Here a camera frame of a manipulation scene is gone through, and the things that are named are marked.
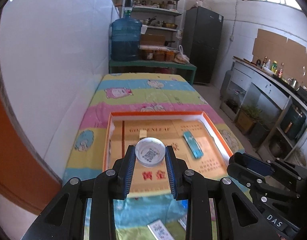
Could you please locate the metal kitchen shelf rack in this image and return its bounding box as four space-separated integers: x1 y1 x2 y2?
123 0 185 50

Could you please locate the white cartoon printed box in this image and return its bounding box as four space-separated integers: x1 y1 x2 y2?
147 219 174 240

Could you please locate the teal patterned tube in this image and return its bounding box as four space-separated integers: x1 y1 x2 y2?
183 131 203 159

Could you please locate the white plastic bag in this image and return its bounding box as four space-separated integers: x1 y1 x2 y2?
173 45 190 64

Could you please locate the green low bench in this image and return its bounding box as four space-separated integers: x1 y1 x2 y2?
109 60 197 85

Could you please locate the black refrigerator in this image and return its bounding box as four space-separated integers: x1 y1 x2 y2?
182 7 223 85

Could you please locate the colourful cartoon bed quilt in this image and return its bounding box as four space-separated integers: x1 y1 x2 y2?
62 73 244 239

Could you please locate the brown wooden door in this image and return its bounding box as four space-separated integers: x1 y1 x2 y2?
0 92 61 215

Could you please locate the large orange-rimmed cardboard tray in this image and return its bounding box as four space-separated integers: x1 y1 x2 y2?
103 111 233 198

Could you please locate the potted green plant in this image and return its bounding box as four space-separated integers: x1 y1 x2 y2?
235 104 262 135

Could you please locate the dark green rice cooker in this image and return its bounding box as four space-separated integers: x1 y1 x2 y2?
280 105 306 140

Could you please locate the blue water jug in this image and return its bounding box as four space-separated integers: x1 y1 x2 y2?
111 0 142 61

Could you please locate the white kitchen counter cabinet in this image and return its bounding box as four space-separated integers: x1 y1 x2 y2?
220 57 307 167

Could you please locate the white plastic cap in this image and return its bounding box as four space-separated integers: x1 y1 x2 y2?
135 137 165 167

